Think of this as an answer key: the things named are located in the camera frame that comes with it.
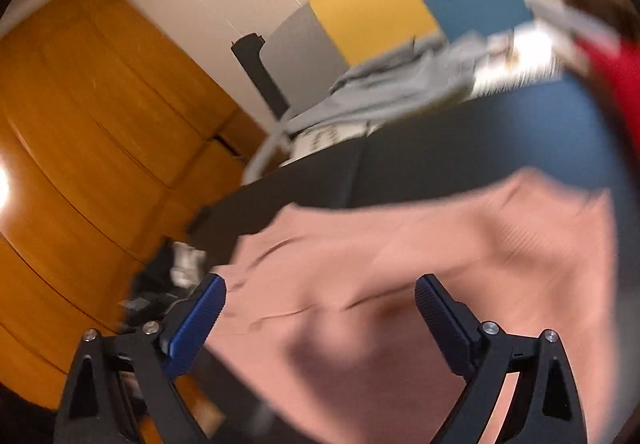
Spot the grey garment on sofa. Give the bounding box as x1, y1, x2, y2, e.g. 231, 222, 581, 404
286, 32, 489, 134

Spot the patterned white blue cushion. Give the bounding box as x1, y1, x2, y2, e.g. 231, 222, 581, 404
282, 121, 384, 167

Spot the white happiness ticket pillow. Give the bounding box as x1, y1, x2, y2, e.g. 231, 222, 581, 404
469, 21, 563, 99

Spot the pink knitted sweater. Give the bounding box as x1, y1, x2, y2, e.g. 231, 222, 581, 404
206, 169, 618, 443

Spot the grey yellow blue sofa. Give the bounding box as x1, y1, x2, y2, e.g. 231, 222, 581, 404
232, 0, 621, 183

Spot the red cloth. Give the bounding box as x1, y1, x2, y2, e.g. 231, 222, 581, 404
575, 37, 640, 160

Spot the wooden wardrobe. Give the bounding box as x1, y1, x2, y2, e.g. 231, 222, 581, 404
1, 0, 265, 408

